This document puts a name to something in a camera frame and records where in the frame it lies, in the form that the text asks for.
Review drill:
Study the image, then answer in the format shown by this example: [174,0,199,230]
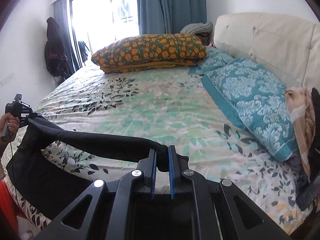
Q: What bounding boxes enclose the black pants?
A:
[6,118,169,220]

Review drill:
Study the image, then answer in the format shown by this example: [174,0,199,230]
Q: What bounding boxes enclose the person's left hand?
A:
[0,113,20,156]

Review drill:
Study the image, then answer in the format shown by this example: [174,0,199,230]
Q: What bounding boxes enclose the orange red rug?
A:
[0,180,18,232]

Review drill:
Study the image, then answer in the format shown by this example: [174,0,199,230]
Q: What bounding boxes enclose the blue curtain left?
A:
[53,0,80,75]

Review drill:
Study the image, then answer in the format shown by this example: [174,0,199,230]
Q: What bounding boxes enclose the blue curtain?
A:
[137,0,207,35]
[53,0,80,75]

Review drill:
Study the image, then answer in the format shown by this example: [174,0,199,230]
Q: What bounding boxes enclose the leaf-print bed sheet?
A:
[4,63,316,235]

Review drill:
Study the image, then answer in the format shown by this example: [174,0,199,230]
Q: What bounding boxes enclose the teal damask pillow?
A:
[202,58,298,162]
[189,46,234,75]

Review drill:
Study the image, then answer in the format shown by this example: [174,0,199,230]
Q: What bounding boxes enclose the window glass door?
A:
[67,0,139,67]

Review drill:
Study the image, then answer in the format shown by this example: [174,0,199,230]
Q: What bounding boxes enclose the beige crumpled cloth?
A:
[284,87,316,179]

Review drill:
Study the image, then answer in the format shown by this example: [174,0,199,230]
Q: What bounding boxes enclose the orange floral folded blanket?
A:
[91,34,207,73]

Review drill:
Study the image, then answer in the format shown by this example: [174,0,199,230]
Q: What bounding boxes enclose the cream upholstered headboard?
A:
[213,12,320,90]

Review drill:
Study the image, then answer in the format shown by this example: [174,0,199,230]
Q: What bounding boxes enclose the blue curtain right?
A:
[137,0,207,35]

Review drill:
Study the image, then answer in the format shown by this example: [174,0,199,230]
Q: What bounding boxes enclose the grey knit cloth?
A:
[180,22,213,35]

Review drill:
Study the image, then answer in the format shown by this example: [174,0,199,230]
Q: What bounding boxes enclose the white wall switch plate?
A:
[1,73,14,87]

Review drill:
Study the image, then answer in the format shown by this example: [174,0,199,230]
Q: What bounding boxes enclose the black bag hanging on wall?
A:
[44,17,71,80]

